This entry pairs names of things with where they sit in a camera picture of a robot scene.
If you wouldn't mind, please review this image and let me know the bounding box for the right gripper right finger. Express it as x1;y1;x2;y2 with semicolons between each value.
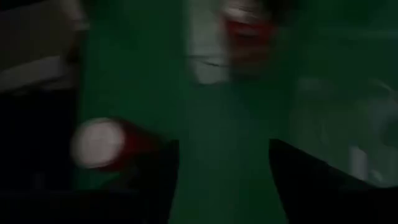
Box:
269;139;398;224

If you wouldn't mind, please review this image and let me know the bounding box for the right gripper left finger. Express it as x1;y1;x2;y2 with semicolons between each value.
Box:
37;139;180;224

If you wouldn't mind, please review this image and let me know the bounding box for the clear plastic bin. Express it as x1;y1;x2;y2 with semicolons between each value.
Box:
289;74;398;187
183;0;280;86

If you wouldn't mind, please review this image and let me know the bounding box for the red Coca-Cola soda can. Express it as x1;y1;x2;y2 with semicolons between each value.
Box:
70;116;164;172

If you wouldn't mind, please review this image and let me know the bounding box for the red Fanta soda can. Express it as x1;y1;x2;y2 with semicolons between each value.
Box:
217;0;279;80

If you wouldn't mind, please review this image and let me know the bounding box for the green table mat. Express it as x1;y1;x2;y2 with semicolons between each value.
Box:
74;0;398;224

